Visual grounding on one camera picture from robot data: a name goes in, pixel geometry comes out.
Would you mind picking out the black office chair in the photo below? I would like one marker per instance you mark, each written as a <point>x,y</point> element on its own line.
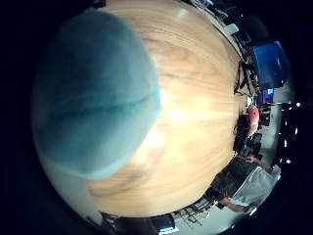
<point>242,133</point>

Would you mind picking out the red and white object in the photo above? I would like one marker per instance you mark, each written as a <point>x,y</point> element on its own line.
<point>253,117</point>

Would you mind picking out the person in white shirt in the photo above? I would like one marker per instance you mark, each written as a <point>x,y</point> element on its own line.
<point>257,186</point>

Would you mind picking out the light blue plush toy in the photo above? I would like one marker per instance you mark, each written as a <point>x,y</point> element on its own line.
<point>94,98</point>

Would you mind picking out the monitor with blue screen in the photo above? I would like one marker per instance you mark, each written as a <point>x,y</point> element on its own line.
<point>270,63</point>

